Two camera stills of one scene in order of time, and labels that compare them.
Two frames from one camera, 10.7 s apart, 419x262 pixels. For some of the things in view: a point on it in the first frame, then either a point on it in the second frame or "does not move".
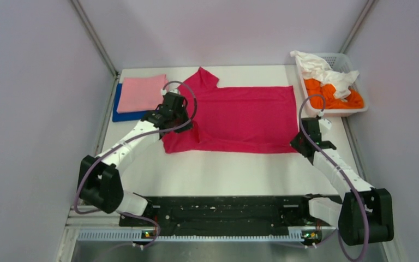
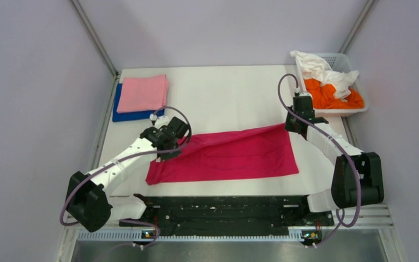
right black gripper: (294, 143) → (287, 126)
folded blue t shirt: (118, 117) does not move
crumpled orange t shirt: (313, 87) does not move
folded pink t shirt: (141, 93) does not move
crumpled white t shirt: (312, 69) does not move
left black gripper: (183, 110) → (164, 157)
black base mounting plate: (227, 216) does not move
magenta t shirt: (234, 119) → (261, 151)
